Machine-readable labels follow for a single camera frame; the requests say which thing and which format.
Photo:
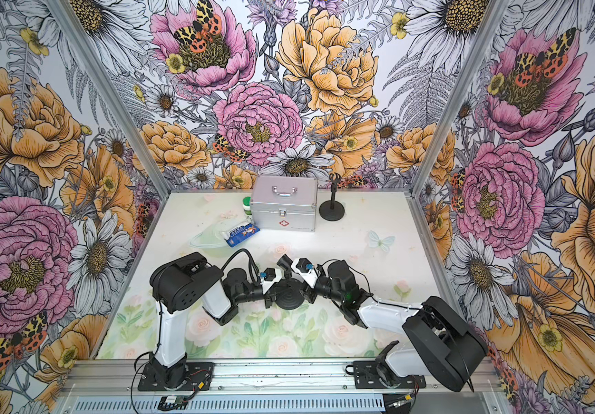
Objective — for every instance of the black stand pole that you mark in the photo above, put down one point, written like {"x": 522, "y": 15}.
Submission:
{"x": 284, "y": 266}

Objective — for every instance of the blue snack packet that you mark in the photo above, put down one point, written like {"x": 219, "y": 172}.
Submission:
{"x": 240, "y": 234}

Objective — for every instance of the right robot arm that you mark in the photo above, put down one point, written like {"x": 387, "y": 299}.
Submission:
{"x": 449, "y": 348}

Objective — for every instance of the black round stand base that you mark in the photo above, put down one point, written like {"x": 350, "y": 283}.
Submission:
{"x": 331, "y": 211}

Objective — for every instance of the aluminium front rail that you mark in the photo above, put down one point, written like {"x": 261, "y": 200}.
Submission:
{"x": 113, "y": 378}

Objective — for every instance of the clear plastic bag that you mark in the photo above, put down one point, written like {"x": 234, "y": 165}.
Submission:
{"x": 210, "y": 237}

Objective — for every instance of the small circuit board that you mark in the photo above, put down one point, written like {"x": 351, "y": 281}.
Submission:
{"x": 172, "y": 403}

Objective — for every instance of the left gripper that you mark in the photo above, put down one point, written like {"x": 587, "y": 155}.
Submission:
{"x": 269, "y": 298}

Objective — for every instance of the green capped white bottle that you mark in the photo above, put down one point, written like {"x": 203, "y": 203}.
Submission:
{"x": 246, "y": 204}

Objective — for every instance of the black microphone clip pole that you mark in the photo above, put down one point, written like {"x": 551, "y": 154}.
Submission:
{"x": 335, "y": 180}

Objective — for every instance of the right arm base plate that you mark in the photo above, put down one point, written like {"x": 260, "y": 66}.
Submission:
{"x": 369, "y": 375}

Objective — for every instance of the silver aluminium first aid case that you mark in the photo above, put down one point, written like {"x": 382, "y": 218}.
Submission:
{"x": 284, "y": 203}

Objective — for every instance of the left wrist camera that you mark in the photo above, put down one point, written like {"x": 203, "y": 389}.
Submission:
{"x": 270, "y": 277}

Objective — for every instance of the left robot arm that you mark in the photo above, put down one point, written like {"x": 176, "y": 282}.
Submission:
{"x": 192, "y": 280}

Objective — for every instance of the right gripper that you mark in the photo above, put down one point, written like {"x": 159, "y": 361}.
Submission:
{"x": 308, "y": 293}

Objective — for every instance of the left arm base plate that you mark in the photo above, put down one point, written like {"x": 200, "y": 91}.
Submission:
{"x": 183, "y": 377}

